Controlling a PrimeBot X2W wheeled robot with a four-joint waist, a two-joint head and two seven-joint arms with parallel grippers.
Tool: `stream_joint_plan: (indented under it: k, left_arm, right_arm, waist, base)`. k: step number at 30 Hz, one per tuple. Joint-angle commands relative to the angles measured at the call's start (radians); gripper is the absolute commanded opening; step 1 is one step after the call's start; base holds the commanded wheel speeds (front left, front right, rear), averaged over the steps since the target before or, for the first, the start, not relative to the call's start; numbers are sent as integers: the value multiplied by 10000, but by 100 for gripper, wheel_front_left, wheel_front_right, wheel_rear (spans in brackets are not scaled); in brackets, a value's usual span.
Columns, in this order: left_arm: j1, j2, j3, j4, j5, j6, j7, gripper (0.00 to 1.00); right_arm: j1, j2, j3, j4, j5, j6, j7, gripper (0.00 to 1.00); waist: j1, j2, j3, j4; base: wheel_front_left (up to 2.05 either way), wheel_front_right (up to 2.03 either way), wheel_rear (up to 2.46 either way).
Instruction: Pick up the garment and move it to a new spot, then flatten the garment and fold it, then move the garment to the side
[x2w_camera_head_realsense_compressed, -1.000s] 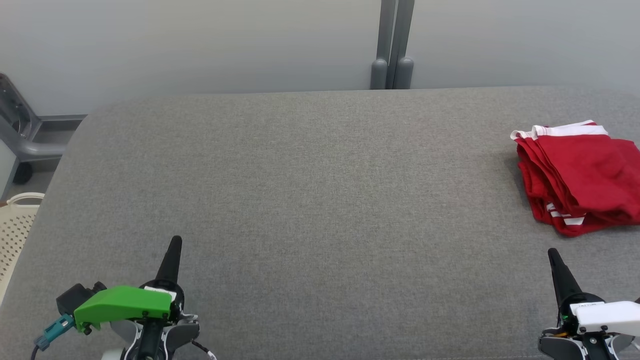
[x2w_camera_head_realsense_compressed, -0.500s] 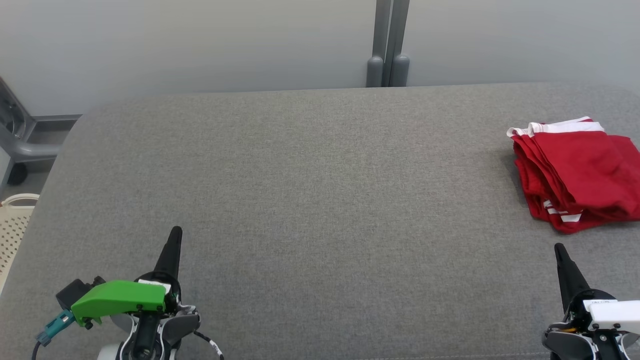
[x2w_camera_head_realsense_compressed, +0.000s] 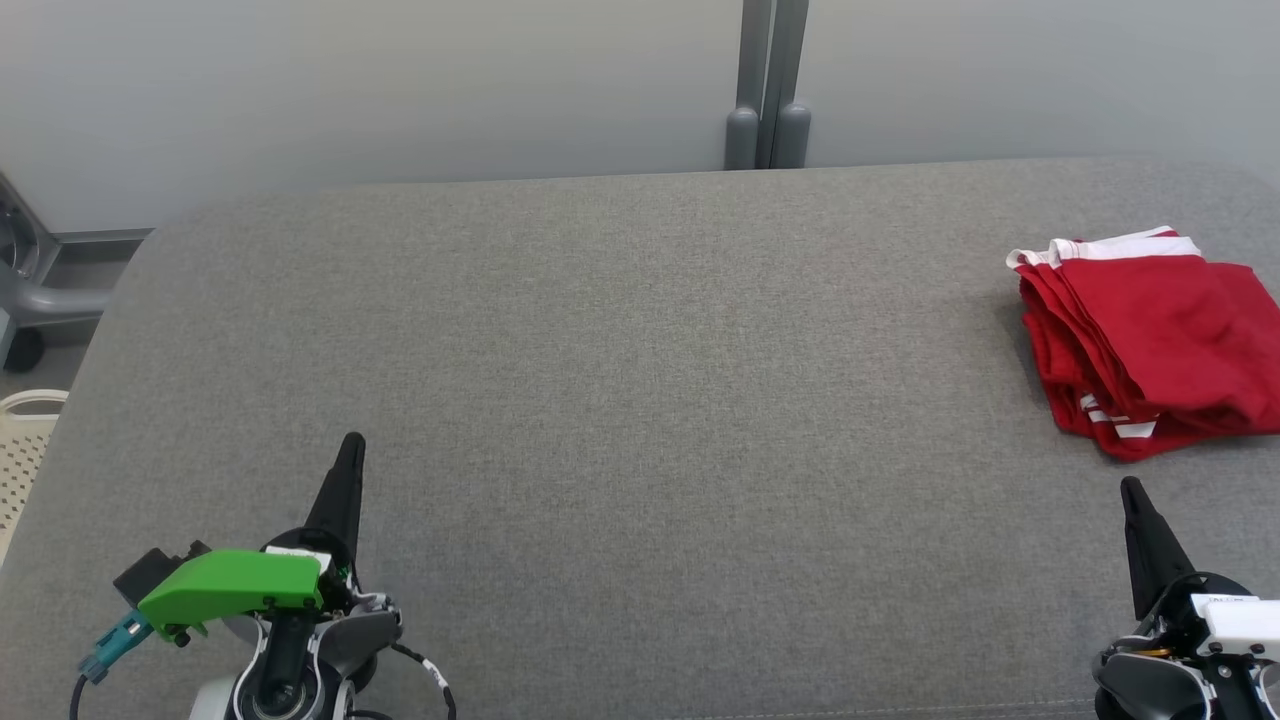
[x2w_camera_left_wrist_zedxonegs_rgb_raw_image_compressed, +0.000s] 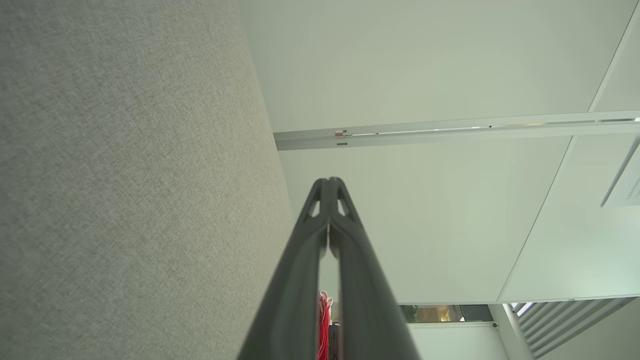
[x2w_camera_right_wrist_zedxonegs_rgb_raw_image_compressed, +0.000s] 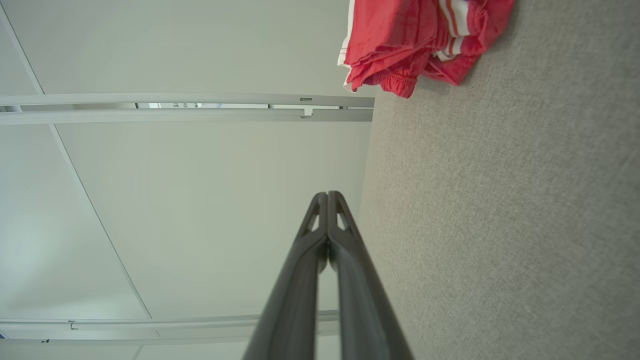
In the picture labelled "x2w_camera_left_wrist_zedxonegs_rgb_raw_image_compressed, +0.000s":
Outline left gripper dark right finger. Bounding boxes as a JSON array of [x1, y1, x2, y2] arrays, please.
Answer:
[[327, 176, 421, 360]]

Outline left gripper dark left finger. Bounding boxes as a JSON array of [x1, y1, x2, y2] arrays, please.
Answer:
[[237, 177, 331, 360]]

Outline red shorts white trim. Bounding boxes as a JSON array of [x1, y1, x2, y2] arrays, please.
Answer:
[[316, 291, 335, 360]]

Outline dark narrow window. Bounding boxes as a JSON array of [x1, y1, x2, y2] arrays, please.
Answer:
[[400, 305, 493, 323]]

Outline grey slatted blinds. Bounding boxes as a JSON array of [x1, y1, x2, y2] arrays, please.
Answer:
[[510, 297, 636, 360]]

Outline silver metal rail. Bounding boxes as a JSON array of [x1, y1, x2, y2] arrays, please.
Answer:
[[273, 110, 640, 152]]

